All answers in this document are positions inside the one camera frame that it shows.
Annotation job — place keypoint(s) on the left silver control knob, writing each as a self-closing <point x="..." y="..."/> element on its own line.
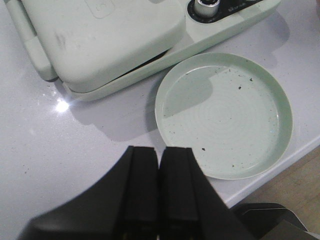
<point x="206" y="8"/>

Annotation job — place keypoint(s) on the green breakfast maker lid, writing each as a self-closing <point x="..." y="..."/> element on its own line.
<point x="92" y="42"/>

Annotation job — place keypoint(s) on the light green round plate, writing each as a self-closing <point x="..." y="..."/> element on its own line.
<point x="229" y="110"/>

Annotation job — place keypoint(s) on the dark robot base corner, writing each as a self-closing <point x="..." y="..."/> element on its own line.
<point x="269" y="221"/>

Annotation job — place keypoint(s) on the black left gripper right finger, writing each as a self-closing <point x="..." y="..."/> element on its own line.
<point x="189" y="207"/>

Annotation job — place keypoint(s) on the green breakfast maker base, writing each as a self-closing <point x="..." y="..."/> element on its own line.
<point x="200" y="33"/>

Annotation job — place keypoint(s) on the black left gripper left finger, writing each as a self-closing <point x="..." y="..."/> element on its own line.
<point x="122" y="205"/>

